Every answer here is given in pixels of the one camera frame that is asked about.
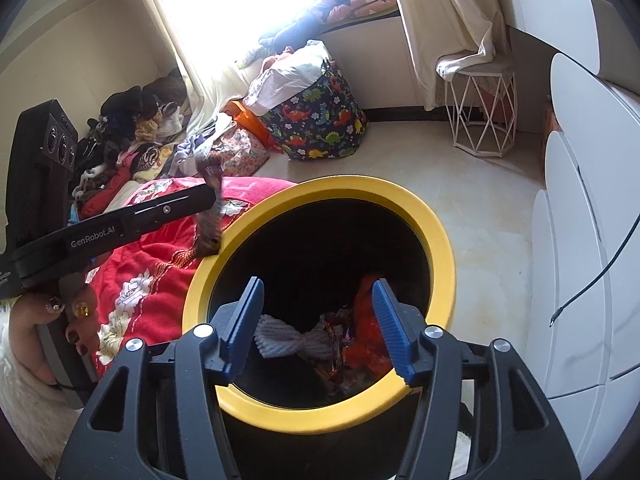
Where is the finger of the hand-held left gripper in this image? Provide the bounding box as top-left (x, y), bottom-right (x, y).
top-left (127, 183), bottom-right (221, 235)

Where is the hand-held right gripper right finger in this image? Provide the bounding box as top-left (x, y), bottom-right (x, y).
top-left (372, 277), bottom-right (583, 480)

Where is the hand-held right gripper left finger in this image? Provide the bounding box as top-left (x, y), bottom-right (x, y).
top-left (55, 276), bottom-right (266, 480)

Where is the red plastic bag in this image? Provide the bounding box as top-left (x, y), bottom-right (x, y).
top-left (344, 274), bottom-right (402, 377)

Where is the brown patterned cloth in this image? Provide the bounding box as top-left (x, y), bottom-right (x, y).
top-left (192, 156), bottom-right (226, 259)

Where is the purple snack wrapper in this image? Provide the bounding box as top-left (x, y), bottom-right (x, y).
top-left (320, 311), bottom-right (360, 348)

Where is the black bin with yellow rim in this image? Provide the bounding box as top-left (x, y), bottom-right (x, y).
top-left (181, 175), bottom-right (474, 480)

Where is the person's left forearm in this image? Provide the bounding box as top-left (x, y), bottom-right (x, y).
top-left (0, 305), bottom-right (87, 467)

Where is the person's left hand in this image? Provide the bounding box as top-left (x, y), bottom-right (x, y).
top-left (10, 286), bottom-right (97, 377)

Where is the pale lavender cloth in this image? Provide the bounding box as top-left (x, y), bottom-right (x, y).
top-left (176, 114), bottom-right (237, 177)

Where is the red floral blanket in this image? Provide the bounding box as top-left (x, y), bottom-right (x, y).
top-left (75, 175), bottom-right (297, 377)

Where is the floral cloth bag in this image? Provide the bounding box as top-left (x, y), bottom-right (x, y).
top-left (214, 126), bottom-right (272, 179)

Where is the pile of dark clothes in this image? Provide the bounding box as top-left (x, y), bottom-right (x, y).
top-left (71, 76), bottom-right (192, 212)

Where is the orange bag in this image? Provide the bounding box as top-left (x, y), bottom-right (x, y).
top-left (224, 99), bottom-right (279, 154)

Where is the dinosaur print laundry basket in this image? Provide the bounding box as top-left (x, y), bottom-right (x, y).
top-left (244, 39), bottom-right (369, 162)

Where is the cream curtain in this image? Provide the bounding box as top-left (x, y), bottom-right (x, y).
top-left (386, 0), bottom-right (512, 112)
top-left (125, 0), bottom-right (262, 127)

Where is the white dresser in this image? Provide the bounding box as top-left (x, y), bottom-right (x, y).
top-left (499, 0), bottom-right (640, 442)

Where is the black cable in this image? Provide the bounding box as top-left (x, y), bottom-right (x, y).
top-left (549, 229), bottom-right (632, 329)

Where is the white wire stool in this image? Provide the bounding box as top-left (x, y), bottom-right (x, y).
top-left (436, 56), bottom-right (519, 159)

